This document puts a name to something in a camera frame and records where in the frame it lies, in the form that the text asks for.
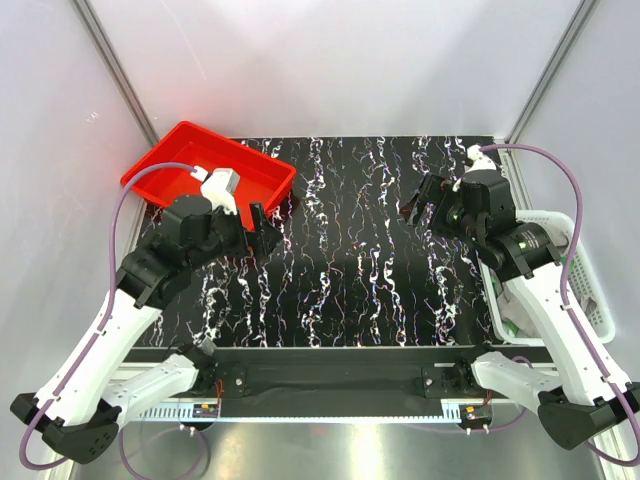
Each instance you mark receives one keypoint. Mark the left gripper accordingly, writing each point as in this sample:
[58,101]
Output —
[260,242]

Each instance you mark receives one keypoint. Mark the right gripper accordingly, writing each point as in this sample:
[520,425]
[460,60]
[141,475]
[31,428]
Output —
[437,190]

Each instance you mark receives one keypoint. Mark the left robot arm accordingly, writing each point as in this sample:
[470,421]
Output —
[78,412]

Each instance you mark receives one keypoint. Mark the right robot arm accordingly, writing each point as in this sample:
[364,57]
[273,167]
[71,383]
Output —
[590,393]

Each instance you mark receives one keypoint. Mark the red plastic tray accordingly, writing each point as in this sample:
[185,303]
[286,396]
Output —
[263,179]

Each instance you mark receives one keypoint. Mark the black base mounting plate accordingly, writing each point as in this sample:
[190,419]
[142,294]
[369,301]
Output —
[334,385]

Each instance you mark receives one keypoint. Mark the left connector board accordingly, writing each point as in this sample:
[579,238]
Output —
[206,410]

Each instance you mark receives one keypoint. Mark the connector board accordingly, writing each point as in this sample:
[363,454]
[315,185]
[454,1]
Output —
[477,413]
[206,410]

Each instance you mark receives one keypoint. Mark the right connector board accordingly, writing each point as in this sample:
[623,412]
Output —
[477,413]

